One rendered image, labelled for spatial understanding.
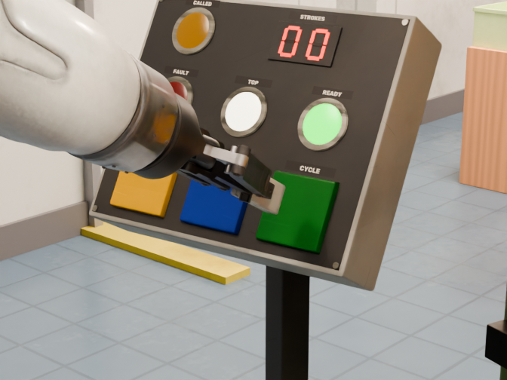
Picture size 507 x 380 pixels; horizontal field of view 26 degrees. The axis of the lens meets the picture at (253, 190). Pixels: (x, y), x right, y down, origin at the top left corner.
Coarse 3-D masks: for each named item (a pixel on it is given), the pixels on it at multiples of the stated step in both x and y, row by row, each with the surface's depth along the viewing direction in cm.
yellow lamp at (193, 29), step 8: (192, 16) 126; (200, 16) 126; (184, 24) 127; (192, 24) 126; (200, 24) 125; (208, 24) 125; (184, 32) 126; (192, 32) 126; (200, 32) 125; (184, 40) 126; (192, 40) 125; (200, 40) 125
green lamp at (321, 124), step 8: (328, 104) 114; (312, 112) 115; (320, 112) 114; (328, 112) 114; (336, 112) 113; (304, 120) 115; (312, 120) 114; (320, 120) 114; (328, 120) 113; (336, 120) 113; (304, 128) 115; (312, 128) 114; (320, 128) 114; (328, 128) 113; (336, 128) 113; (312, 136) 114; (320, 136) 113; (328, 136) 113; (320, 144) 113
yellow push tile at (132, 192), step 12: (120, 180) 125; (132, 180) 124; (144, 180) 123; (156, 180) 122; (168, 180) 121; (120, 192) 124; (132, 192) 123; (144, 192) 122; (156, 192) 122; (168, 192) 121; (120, 204) 124; (132, 204) 123; (144, 204) 122; (156, 204) 121
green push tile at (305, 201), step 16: (288, 176) 114; (304, 176) 113; (288, 192) 113; (304, 192) 112; (320, 192) 111; (336, 192) 111; (288, 208) 113; (304, 208) 112; (320, 208) 111; (272, 224) 113; (288, 224) 112; (304, 224) 111; (320, 224) 110; (272, 240) 113; (288, 240) 112; (304, 240) 111; (320, 240) 110
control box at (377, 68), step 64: (192, 0) 127; (192, 64) 125; (256, 64) 120; (320, 64) 116; (384, 64) 112; (256, 128) 118; (384, 128) 111; (384, 192) 113; (256, 256) 114; (320, 256) 110
